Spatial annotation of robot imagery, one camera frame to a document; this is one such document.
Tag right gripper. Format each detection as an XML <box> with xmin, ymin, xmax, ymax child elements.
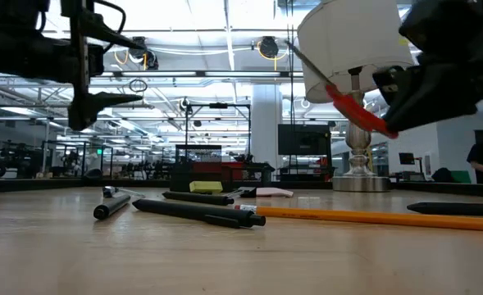
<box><xmin>371</xmin><ymin>0</ymin><xmax>483</xmax><ymax>133</ymax></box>

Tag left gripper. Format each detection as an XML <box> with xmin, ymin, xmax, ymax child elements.
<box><xmin>31</xmin><ymin>0</ymin><xmax>144</xmax><ymax>131</ymax></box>

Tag red-handled scissors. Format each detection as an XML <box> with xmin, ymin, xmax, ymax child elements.
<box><xmin>285</xmin><ymin>39</ymin><xmax>399</xmax><ymax>139</ymax></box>

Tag black pen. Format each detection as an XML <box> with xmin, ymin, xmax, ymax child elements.
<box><xmin>406</xmin><ymin>201</ymin><xmax>483</xmax><ymax>218</ymax></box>
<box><xmin>93</xmin><ymin>193</ymin><xmax>132</xmax><ymax>220</ymax></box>
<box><xmin>131</xmin><ymin>198</ymin><xmax>267</xmax><ymax>229</ymax></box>
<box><xmin>162</xmin><ymin>190</ymin><xmax>235</xmax><ymax>207</ymax></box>

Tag black mesh desk organizer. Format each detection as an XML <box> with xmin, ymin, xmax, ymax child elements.
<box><xmin>170</xmin><ymin>143</ymin><xmax>234</xmax><ymax>193</ymax></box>

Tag orange pencil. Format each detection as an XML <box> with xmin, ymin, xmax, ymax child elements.
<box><xmin>234</xmin><ymin>204</ymin><xmax>483</xmax><ymax>234</ymax></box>

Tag yellow-green eraser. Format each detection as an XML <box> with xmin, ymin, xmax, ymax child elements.
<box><xmin>189</xmin><ymin>180</ymin><xmax>224</xmax><ymax>194</ymax></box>

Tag pink sticky note pad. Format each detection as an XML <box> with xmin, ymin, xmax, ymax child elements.
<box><xmin>256</xmin><ymin>187</ymin><xmax>294</xmax><ymax>198</ymax></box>

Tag black binder clip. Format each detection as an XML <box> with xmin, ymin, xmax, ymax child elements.
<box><xmin>226</xmin><ymin>186</ymin><xmax>257</xmax><ymax>199</ymax></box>

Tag white shade table lamp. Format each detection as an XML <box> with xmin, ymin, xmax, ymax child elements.
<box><xmin>297</xmin><ymin>0</ymin><xmax>415</xmax><ymax>193</ymax></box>

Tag green chair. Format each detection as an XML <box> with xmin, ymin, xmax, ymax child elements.
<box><xmin>449</xmin><ymin>170</ymin><xmax>472</xmax><ymax>184</ymax></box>

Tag red crate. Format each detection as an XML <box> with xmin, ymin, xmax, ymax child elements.
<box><xmin>221</xmin><ymin>161</ymin><xmax>246</xmax><ymax>181</ymax></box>

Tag hanging cable reel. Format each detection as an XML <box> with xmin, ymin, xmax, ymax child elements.
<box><xmin>128</xmin><ymin>36</ymin><xmax>160</xmax><ymax>70</ymax></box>
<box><xmin>258</xmin><ymin>35</ymin><xmax>280</xmax><ymax>59</ymax></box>

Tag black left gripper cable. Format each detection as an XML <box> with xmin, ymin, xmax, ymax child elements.
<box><xmin>92</xmin><ymin>0</ymin><xmax>126</xmax><ymax>54</ymax></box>

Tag black background rig frame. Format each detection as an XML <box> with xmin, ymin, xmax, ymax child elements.
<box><xmin>185</xmin><ymin>102</ymin><xmax>253</xmax><ymax>165</ymax></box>

